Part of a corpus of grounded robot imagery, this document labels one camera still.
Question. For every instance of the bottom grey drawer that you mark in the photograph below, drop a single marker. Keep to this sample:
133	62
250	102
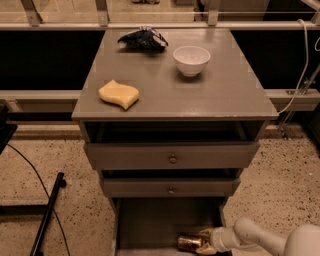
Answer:
151	226

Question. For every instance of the top grey drawer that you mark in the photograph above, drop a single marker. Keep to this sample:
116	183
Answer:
152	156

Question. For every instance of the yellow sponge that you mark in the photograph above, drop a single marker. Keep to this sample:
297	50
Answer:
119	94

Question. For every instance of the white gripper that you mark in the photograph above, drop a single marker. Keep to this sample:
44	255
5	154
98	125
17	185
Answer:
217	239

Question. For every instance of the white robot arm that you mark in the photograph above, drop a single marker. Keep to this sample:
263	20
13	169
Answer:
245	234

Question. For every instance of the white bowl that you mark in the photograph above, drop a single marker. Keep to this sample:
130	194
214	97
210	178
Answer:
191	60

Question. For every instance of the middle grey drawer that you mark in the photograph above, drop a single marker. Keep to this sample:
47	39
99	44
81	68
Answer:
169	187

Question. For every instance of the black equipment at left edge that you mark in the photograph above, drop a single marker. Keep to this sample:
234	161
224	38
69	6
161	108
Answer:
6	130

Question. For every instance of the grey drawer cabinet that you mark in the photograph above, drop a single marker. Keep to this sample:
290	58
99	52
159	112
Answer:
224	103

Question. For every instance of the blue chip bag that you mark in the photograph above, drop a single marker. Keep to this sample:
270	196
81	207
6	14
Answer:
144	38

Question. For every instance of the black stand leg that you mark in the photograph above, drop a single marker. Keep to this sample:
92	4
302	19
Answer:
49	209

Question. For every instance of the orange soda can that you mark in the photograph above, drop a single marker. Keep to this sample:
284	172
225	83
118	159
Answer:
189	243

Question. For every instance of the metal railing frame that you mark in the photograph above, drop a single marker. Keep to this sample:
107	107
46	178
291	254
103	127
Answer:
101	14

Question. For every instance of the grey drawer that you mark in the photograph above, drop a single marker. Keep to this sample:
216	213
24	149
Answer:
169	187
152	156
151	226

